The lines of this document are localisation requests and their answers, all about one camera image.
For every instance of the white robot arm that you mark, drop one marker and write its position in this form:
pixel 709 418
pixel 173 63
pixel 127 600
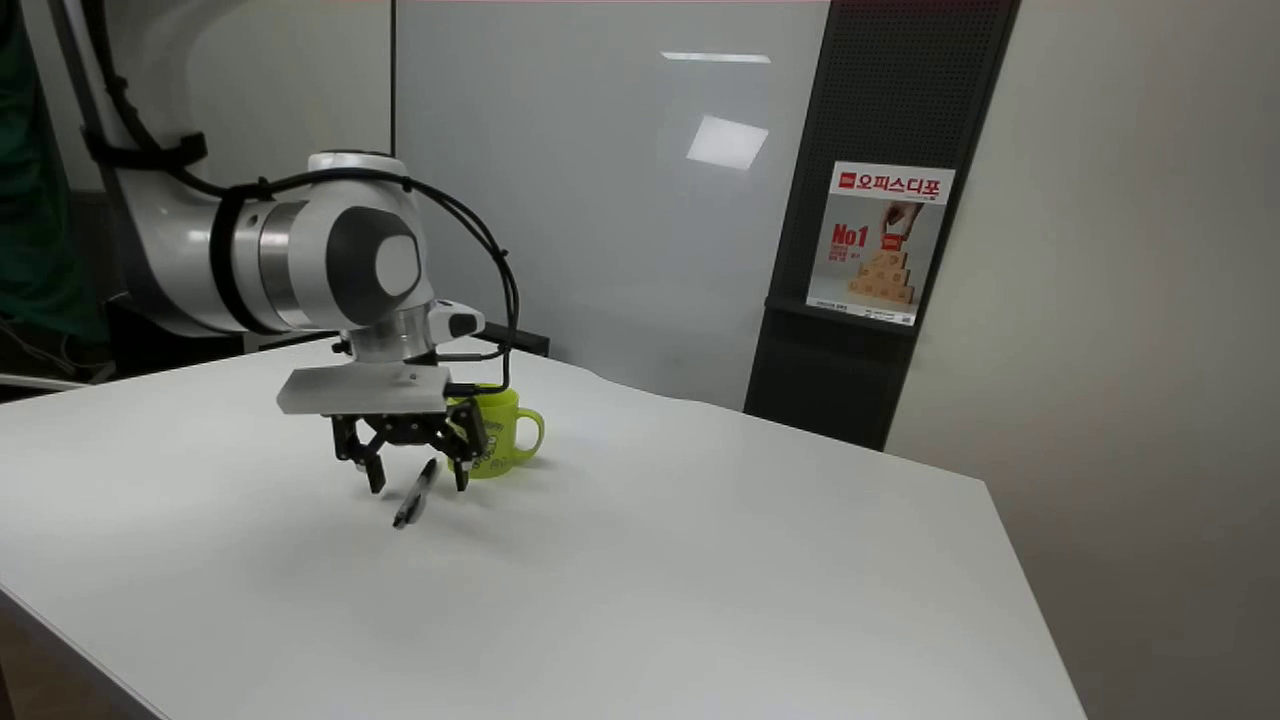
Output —
pixel 304 253

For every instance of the green plastic mug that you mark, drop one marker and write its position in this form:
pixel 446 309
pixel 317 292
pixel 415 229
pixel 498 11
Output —
pixel 501 435

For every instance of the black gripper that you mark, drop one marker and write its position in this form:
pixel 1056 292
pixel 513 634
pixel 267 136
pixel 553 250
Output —
pixel 401 430

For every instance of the glossy whiteboard panel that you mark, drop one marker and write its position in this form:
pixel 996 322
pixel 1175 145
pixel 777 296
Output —
pixel 615 201

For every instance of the red and white poster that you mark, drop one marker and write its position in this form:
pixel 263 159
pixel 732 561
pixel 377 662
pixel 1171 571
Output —
pixel 881 242

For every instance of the black pen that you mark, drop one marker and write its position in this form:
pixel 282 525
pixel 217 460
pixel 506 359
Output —
pixel 415 498

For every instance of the dark pillar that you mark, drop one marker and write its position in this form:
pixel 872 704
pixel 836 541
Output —
pixel 921 83

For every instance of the small black block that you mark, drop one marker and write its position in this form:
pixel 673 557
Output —
pixel 531 342

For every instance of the green garment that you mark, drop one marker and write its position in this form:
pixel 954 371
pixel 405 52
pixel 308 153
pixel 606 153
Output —
pixel 35 201

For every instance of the white wrist camera mount plate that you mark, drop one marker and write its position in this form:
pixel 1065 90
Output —
pixel 362 390

